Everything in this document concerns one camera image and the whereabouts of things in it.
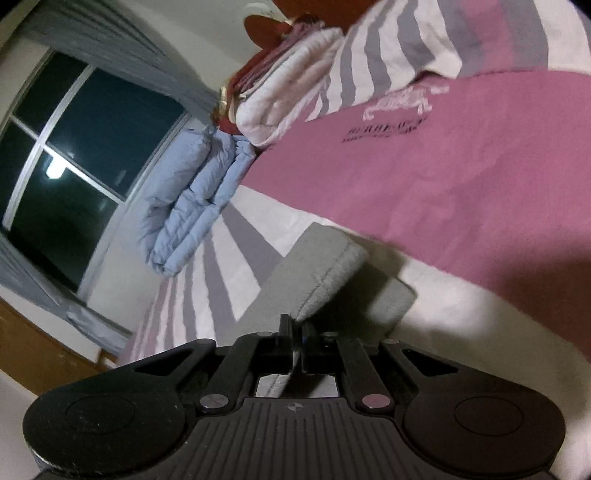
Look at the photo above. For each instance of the pile of red clothes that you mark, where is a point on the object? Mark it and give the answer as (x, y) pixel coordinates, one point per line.
(258, 64)

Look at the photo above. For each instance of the wooden chair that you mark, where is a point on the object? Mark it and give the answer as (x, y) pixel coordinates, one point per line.
(107, 359)

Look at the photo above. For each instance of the striped pillow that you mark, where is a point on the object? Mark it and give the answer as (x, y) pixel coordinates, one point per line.
(392, 46)

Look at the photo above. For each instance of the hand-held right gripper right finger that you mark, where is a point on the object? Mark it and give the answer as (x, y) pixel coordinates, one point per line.
(310, 348)

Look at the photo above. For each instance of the white folded blanket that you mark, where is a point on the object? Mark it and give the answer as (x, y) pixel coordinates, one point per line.
(286, 92)

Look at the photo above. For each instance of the grey pants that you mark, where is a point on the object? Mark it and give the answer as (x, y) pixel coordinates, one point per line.
(314, 263)

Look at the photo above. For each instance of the light blue folded duvet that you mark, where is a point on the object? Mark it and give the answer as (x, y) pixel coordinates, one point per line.
(194, 194)

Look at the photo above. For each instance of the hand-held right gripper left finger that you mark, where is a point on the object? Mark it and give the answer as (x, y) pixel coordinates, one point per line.
(287, 344)

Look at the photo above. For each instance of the window with metal frame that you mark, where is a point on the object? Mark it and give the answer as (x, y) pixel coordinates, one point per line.
(92, 138)

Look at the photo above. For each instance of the grey curtain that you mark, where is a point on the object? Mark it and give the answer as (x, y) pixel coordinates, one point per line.
(27, 277)
(138, 50)

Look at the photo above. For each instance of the striped pink bed sheet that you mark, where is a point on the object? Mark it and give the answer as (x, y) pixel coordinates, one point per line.
(415, 184)

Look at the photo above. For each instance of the brown wooden headboard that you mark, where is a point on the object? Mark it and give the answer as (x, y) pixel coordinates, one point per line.
(265, 30)

